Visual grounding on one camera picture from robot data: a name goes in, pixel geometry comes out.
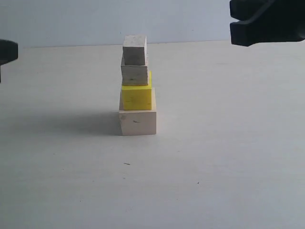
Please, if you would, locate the small wooden cube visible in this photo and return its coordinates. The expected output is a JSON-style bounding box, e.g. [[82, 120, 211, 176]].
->
[[122, 34, 148, 65]]

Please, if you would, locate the medium wooden cube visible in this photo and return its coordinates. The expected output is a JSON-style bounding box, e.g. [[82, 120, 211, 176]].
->
[[121, 56, 149, 86]]

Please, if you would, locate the yellow cube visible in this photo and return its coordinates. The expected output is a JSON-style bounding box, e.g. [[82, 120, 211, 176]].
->
[[121, 71, 153, 111]]

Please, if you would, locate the large wooden cube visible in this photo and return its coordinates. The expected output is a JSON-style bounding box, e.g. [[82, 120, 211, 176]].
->
[[119, 88, 157, 136]]

